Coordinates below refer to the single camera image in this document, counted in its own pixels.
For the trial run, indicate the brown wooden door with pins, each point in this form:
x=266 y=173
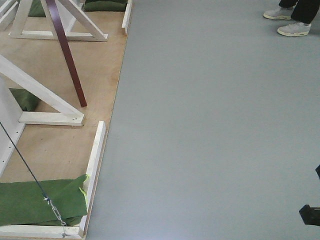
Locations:
x=57 y=23

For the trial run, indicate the black robot part upper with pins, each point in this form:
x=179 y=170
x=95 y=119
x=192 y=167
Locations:
x=318 y=171

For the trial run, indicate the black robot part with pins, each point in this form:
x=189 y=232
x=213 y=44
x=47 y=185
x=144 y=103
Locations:
x=310 y=215
x=318 y=171

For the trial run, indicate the black robot part lower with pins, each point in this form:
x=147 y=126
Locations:
x=310 y=215

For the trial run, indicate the white triangular brace near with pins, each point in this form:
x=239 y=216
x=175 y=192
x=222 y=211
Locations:
x=66 y=114

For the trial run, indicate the white triangular brace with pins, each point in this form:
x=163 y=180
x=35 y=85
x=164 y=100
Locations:
x=68 y=12
x=66 y=114

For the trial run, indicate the plywood base platform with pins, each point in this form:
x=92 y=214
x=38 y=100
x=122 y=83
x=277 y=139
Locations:
x=61 y=139

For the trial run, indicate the green sandbag under brace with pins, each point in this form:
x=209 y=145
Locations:
x=26 y=100

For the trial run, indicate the green sandbag far corner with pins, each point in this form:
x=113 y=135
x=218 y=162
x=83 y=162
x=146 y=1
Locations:
x=105 y=5

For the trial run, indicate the white triangular brace far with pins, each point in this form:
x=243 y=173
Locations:
x=68 y=12

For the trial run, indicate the white sneaker far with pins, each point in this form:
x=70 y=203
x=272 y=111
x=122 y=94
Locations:
x=279 y=13

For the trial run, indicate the white sneaker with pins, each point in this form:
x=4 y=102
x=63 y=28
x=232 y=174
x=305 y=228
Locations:
x=279 y=13
x=297 y=29

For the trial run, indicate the green sandbag far left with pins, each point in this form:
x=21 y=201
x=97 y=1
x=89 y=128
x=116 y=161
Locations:
x=36 y=10

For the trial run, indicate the white sneaker near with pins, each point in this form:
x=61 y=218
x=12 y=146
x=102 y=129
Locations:
x=297 y=29

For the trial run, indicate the black trouser leg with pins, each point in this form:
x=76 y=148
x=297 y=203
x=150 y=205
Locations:
x=305 y=10

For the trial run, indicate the white edge rail near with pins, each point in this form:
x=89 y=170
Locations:
x=93 y=170

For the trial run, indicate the white edge rail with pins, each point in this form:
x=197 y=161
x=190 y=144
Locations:
x=93 y=170
x=127 y=16

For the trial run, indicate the white edge rail far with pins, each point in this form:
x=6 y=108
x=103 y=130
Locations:
x=127 y=16

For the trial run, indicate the white wall panel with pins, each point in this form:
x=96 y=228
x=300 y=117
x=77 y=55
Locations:
x=11 y=129

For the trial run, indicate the white bottom rail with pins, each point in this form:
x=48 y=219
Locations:
x=39 y=231

